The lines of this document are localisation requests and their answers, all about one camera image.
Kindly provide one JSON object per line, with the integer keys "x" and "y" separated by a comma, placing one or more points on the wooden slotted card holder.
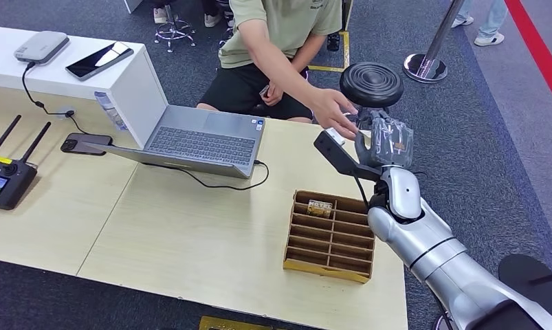
{"x": 330, "y": 255}

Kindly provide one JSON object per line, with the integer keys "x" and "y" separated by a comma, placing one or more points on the white cabinet corner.
{"x": 132, "y": 4}

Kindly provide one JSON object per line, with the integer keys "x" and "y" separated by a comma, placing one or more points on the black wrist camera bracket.
{"x": 344, "y": 159}

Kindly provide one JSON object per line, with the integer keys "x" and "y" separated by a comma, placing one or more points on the black remote controller with antennas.
{"x": 9, "y": 182}

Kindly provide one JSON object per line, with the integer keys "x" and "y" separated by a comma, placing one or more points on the grey laptop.
{"x": 202, "y": 145}

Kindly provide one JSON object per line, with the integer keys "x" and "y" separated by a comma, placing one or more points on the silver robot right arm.
{"x": 444, "y": 259}

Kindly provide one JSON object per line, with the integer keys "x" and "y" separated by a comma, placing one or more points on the white raised counter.
{"x": 130, "y": 91}

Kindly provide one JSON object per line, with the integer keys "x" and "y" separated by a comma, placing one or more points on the round grey desk grommet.
{"x": 62, "y": 110}

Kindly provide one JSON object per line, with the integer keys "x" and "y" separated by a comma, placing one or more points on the dark smartphone with camera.
{"x": 86, "y": 144}

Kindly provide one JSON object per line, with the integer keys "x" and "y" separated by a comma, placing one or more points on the clear label sticker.
{"x": 109, "y": 111}

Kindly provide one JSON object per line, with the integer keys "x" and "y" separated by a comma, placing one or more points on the chrome stanchion post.
{"x": 425, "y": 68}

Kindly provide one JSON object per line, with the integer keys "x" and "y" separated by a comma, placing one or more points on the small grey card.
{"x": 264, "y": 90}

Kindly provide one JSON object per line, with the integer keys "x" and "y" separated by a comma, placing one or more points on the red floor stripe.
{"x": 537, "y": 50}

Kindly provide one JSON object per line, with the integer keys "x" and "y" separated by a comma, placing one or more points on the person's right hand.
{"x": 332, "y": 111}

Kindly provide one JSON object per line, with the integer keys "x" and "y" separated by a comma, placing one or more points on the yellow floor tape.
{"x": 346, "y": 50}

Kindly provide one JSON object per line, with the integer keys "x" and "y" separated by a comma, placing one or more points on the chrome stool base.
{"x": 174, "y": 31}

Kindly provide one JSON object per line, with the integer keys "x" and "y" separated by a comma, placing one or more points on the person's right forearm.
{"x": 294, "y": 75}

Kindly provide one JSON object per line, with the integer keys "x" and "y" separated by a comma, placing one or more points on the black ribbed stool seat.
{"x": 371, "y": 84}

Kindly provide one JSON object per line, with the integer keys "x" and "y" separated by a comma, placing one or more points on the glossy black smartphone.
{"x": 98, "y": 60}

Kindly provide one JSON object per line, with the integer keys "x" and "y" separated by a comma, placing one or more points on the black round floor base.
{"x": 526, "y": 278}

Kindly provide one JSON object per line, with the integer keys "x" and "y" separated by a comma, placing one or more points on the pale wooden desk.
{"x": 189, "y": 237}

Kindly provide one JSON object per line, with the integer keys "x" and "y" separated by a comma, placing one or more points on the gold hotel card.
{"x": 320, "y": 208}
{"x": 399, "y": 146}

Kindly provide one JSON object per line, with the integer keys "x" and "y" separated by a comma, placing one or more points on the person's left hand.
{"x": 273, "y": 94}

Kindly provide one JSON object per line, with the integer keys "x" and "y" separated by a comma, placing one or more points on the grey power bank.
{"x": 41, "y": 46}

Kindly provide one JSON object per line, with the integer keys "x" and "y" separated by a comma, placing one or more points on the person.
{"x": 487, "y": 23}
{"x": 280, "y": 27}
{"x": 161, "y": 15}

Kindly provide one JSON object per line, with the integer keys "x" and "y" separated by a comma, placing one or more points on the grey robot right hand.
{"x": 387, "y": 143}

